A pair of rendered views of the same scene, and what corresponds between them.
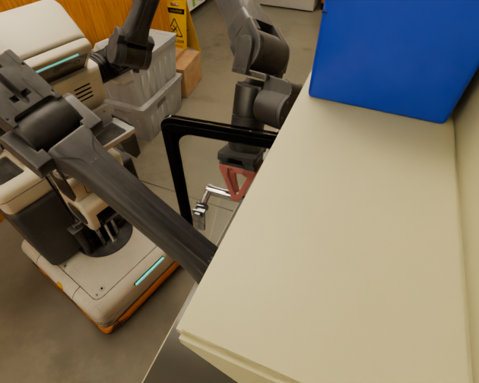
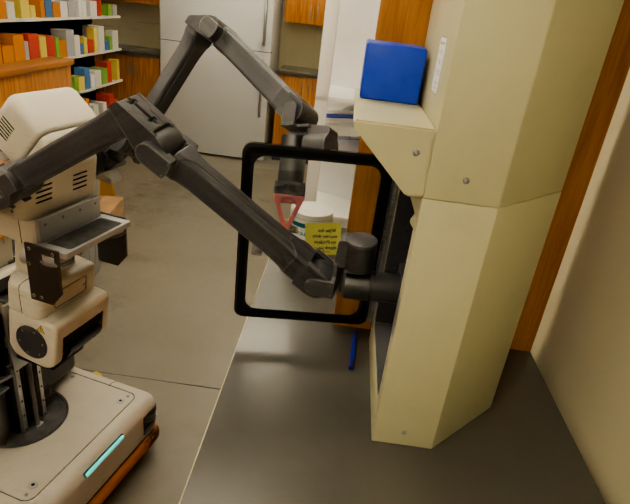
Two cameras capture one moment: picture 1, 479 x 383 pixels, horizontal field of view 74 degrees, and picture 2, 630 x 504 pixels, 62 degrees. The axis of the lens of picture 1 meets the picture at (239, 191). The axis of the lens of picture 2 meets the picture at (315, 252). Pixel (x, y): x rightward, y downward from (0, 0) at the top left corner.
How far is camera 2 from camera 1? 0.71 m
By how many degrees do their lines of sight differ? 28
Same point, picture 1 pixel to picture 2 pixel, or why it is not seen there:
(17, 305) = not seen: outside the picture
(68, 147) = (186, 154)
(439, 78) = (410, 84)
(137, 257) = (83, 438)
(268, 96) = (312, 136)
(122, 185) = (224, 182)
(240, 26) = (284, 97)
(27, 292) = not seen: outside the picture
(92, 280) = (13, 477)
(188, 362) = (255, 391)
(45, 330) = not seen: outside the picture
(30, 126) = (161, 137)
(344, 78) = (375, 87)
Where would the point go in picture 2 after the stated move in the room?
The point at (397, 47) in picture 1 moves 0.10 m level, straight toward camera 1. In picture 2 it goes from (393, 72) to (393, 79)
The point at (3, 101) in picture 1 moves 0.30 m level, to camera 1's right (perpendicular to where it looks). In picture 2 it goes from (144, 120) to (306, 127)
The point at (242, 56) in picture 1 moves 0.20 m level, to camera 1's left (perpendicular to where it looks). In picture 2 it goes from (289, 114) to (194, 109)
